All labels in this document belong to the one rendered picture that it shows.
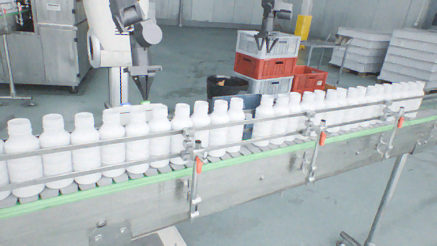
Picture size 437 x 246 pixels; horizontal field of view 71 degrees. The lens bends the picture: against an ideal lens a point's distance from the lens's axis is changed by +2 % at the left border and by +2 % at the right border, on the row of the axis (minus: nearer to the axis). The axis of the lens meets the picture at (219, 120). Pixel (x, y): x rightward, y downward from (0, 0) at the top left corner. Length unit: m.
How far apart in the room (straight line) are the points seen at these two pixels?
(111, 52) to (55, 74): 3.25
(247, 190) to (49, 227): 0.56
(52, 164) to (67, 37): 3.69
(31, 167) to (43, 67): 3.82
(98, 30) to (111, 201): 0.71
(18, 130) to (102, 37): 0.66
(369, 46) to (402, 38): 0.78
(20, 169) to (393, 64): 7.18
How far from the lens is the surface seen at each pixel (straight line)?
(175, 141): 0.82
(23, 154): 0.73
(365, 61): 7.93
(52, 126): 0.73
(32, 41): 4.49
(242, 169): 0.95
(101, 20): 1.28
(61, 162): 0.76
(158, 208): 0.87
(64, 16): 4.35
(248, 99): 1.72
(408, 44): 7.37
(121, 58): 1.32
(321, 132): 1.03
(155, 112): 0.78
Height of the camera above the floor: 1.44
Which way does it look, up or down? 22 degrees down
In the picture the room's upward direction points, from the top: 7 degrees clockwise
